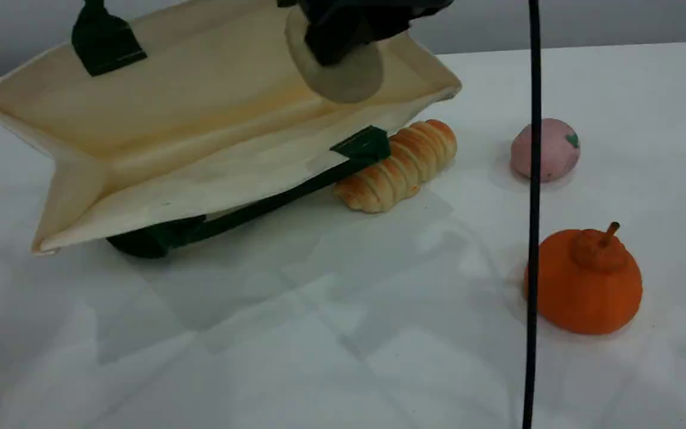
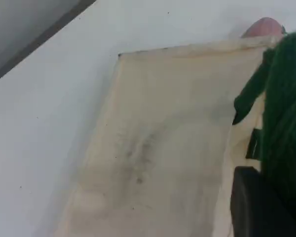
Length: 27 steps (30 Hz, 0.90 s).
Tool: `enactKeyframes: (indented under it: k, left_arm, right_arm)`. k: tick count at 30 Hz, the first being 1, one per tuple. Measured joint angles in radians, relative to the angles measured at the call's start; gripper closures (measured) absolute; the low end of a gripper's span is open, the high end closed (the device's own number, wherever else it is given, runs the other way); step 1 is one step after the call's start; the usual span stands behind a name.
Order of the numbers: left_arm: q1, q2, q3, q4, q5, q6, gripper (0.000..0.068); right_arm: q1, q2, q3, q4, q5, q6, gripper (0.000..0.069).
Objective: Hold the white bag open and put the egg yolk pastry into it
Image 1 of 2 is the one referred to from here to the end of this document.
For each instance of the beige round egg yolk pastry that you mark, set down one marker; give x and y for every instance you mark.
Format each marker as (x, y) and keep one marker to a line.
(349, 80)

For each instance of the striped orange bread roll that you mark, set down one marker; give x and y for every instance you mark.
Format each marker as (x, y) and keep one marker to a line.
(402, 170)

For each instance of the pink peach bun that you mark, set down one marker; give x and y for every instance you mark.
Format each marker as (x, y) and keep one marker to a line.
(557, 152)

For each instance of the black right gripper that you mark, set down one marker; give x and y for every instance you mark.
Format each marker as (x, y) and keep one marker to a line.
(390, 12)

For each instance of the orange tangerine toy with stem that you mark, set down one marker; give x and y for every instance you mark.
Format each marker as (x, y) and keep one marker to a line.
(587, 292)

